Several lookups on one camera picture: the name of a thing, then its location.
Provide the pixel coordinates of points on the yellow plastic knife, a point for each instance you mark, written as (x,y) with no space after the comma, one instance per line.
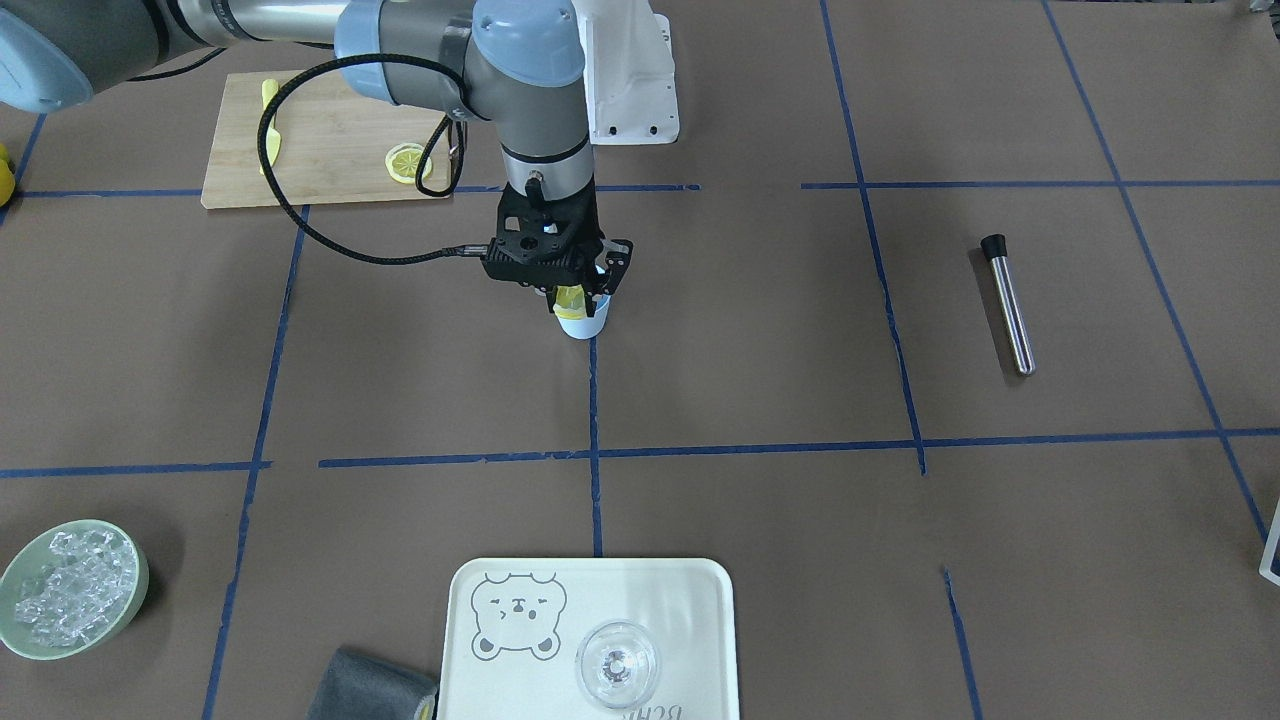
(273,138)

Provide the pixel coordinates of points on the blue cup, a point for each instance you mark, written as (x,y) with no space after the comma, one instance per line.
(584,327)

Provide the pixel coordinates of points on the lemon slice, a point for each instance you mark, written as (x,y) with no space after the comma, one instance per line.
(408,163)

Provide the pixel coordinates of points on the clear glass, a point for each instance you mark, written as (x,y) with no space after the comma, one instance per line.
(618,665)

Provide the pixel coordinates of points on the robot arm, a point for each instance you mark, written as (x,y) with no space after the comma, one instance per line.
(517,64)

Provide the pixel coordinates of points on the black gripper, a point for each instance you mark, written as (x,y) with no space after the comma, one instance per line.
(617,262)

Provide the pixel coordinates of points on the green bowl of ice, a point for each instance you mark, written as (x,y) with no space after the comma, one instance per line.
(72,589)

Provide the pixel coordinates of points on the steel stirring rod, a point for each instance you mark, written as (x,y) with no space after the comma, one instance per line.
(994,248)

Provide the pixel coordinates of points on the wooden cutting board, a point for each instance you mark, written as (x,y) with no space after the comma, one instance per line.
(334,143)

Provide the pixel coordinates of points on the dark grey cloth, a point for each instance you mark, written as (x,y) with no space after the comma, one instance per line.
(357,686)

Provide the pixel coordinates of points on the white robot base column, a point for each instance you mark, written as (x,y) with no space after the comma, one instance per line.
(630,72)

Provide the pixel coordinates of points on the lemon wedge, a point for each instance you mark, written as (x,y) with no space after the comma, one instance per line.
(570,302)

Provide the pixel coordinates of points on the cream bear tray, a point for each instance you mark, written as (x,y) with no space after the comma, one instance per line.
(514,627)

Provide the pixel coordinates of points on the whole yellow lemons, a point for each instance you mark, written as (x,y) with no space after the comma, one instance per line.
(8,181)

